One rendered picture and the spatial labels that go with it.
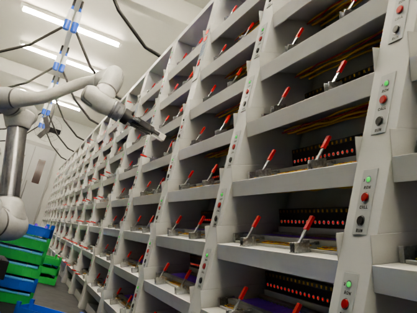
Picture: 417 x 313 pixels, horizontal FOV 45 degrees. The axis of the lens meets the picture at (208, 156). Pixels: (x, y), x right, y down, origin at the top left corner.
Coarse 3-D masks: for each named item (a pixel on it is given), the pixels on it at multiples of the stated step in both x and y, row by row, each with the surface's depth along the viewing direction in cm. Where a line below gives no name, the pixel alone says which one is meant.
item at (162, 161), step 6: (174, 144) 231; (150, 156) 289; (156, 156) 290; (162, 156) 291; (168, 156) 237; (144, 162) 287; (150, 162) 269; (156, 162) 257; (162, 162) 247; (168, 162) 237; (144, 168) 282; (150, 168) 269
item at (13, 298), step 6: (0, 294) 285; (6, 294) 286; (12, 294) 288; (18, 294) 289; (30, 294) 292; (0, 300) 285; (6, 300) 286; (12, 300) 288; (18, 300) 289; (24, 300) 290
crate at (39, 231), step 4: (48, 224) 317; (28, 228) 294; (32, 228) 295; (36, 228) 296; (40, 228) 297; (44, 228) 298; (48, 228) 317; (52, 228) 301; (28, 232) 294; (32, 232) 295; (36, 232) 296; (40, 232) 297; (44, 232) 298; (48, 232) 299; (52, 232) 300; (40, 236) 297; (44, 236) 298; (48, 236) 299
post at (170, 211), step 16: (224, 0) 238; (224, 16) 237; (208, 48) 232; (208, 80) 231; (224, 80) 234; (192, 96) 228; (192, 128) 225; (208, 128) 228; (176, 144) 229; (176, 160) 221; (192, 160) 224; (208, 160) 226; (176, 176) 220; (192, 176) 223; (208, 176) 226; (176, 208) 219; (192, 208) 221; (160, 256) 214; (176, 256) 216; (144, 304) 209; (160, 304) 211
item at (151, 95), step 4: (164, 72) 308; (160, 80) 326; (156, 84) 323; (160, 84) 315; (152, 88) 333; (156, 88) 323; (160, 88) 316; (144, 92) 365; (148, 92) 343; (152, 92) 333; (156, 92) 340; (144, 96) 354; (148, 96) 343; (152, 96) 352; (156, 96) 353; (144, 100) 354; (148, 100) 364; (152, 100) 364
